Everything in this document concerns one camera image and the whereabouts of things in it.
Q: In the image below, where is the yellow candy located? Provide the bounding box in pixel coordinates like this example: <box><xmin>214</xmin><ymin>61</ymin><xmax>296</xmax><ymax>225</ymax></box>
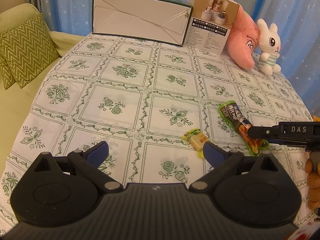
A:
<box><xmin>182</xmin><ymin>128</ymin><xmax>209</xmax><ymax>158</ymax></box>

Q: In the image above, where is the dark green snack stick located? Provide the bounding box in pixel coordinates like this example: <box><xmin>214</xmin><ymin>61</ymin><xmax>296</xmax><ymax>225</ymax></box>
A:
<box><xmin>218</xmin><ymin>100</ymin><xmax>269</xmax><ymax>157</ymax></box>

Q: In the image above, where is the right hand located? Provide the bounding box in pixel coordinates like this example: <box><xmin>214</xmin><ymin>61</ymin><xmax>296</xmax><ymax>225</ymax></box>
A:
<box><xmin>305</xmin><ymin>159</ymin><xmax>320</xmax><ymax>210</ymax></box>

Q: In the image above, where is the green floral tablecloth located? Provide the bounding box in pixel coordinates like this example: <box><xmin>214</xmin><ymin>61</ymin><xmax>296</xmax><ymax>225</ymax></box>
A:
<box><xmin>1</xmin><ymin>34</ymin><xmax>311</xmax><ymax>234</ymax></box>

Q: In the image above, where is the cream sofa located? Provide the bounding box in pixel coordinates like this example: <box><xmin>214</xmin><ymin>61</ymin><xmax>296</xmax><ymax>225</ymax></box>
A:
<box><xmin>1</xmin><ymin>3</ymin><xmax>84</xmax><ymax>172</ymax></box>

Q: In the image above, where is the white bunny plush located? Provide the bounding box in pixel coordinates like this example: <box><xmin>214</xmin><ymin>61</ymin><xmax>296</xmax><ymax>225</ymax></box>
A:
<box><xmin>257</xmin><ymin>18</ymin><xmax>281</xmax><ymax>76</ymax></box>

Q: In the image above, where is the pink star plush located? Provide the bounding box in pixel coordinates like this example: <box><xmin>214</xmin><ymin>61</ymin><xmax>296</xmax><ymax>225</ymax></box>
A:
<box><xmin>225</xmin><ymin>5</ymin><xmax>260</xmax><ymax>69</ymax></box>

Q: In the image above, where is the green chevron cushion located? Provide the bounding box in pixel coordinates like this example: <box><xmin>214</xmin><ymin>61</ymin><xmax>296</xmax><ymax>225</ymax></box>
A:
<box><xmin>1</xmin><ymin>14</ymin><xmax>59</xmax><ymax>90</ymax></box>

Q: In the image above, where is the blue star curtain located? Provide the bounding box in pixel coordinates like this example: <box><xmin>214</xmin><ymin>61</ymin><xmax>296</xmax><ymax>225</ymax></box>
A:
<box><xmin>27</xmin><ymin>0</ymin><xmax>319</xmax><ymax>115</ymax></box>

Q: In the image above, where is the tan product box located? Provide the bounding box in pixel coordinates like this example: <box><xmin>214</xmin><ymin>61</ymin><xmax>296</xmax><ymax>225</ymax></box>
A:
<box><xmin>184</xmin><ymin>0</ymin><xmax>240</xmax><ymax>54</ymax></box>

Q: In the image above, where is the white green cardboard box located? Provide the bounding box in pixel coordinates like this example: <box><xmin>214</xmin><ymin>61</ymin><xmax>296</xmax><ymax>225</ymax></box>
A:
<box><xmin>92</xmin><ymin>0</ymin><xmax>193</xmax><ymax>47</ymax></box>

